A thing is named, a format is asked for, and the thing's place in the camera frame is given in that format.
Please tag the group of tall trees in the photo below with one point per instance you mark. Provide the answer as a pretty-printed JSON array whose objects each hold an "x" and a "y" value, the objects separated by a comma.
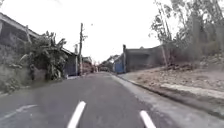
[{"x": 196, "y": 31}]

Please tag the bare dirt bank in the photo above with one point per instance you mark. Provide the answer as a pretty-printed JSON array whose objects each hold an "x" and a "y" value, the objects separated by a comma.
[{"x": 186, "y": 77}]

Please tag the robot's own part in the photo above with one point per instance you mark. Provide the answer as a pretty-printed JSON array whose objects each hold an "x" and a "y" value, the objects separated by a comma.
[
  {"x": 77, "y": 114},
  {"x": 147, "y": 119}
]

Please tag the building with blue gate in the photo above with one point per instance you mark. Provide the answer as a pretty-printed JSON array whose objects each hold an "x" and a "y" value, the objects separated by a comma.
[{"x": 140, "y": 59}]

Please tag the banana plants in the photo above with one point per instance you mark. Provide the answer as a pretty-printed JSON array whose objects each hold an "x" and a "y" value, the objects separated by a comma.
[{"x": 46, "y": 56}]

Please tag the grey asphalt road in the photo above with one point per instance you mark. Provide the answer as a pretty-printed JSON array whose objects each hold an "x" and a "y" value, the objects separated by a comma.
[{"x": 106, "y": 96}]

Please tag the grey building with sloped roof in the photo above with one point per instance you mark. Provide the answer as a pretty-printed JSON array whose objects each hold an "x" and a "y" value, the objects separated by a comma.
[{"x": 11, "y": 36}]

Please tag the utility pole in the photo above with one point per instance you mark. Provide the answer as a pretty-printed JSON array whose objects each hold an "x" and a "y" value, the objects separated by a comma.
[{"x": 80, "y": 50}]

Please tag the pale concrete gutter strip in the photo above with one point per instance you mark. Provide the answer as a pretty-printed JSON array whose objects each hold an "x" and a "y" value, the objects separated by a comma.
[{"x": 173, "y": 111}]

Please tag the overgrown stone wall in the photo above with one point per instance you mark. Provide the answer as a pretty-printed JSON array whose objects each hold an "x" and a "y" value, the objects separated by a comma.
[{"x": 10, "y": 77}]

